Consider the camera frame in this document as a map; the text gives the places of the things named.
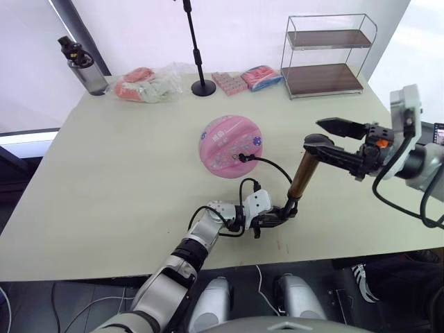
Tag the grey water bottle black lid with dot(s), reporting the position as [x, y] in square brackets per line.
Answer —
[92, 78]

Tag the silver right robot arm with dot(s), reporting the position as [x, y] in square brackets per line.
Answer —
[430, 163]

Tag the clear plastic bag of packets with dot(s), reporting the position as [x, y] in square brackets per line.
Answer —
[145, 88]

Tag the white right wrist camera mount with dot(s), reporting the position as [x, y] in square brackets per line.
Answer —
[406, 104]

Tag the black round-base stand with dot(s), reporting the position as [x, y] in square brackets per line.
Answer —
[203, 88]

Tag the grey robot torso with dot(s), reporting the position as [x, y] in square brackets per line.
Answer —
[277, 327]

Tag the silver left robot leg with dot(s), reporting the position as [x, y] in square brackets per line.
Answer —
[211, 301]

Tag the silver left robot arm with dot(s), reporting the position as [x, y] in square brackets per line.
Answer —
[204, 232]

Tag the pink and blue tissue pack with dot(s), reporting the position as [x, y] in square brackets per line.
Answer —
[260, 78]

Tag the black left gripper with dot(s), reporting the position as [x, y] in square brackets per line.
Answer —
[266, 221]

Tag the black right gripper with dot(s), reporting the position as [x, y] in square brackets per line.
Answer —
[376, 145]

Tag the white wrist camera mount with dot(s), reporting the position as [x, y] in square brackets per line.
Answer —
[406, 104]
[258, 203]

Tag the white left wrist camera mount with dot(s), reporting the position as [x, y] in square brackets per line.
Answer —
[258, 203]

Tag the pink tissue packet bundle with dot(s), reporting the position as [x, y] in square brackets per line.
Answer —
[229, 83]

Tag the black and white sneaker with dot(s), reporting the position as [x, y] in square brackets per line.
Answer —
[362, 281]

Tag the black phone screen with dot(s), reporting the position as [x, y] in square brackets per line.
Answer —
[440, 133]

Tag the dark slanted frame post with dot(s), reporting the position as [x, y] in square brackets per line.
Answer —
[86, 34]

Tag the pink deflated ball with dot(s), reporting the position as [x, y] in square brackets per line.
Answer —
[225, 138]

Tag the person's dark trouser leg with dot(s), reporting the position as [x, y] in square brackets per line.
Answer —
[402, 277]

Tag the silver right robot leg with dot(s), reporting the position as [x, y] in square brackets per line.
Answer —
[298, 298]

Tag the silver robot leg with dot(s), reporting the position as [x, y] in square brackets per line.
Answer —
[211, 301]
[298, 298]

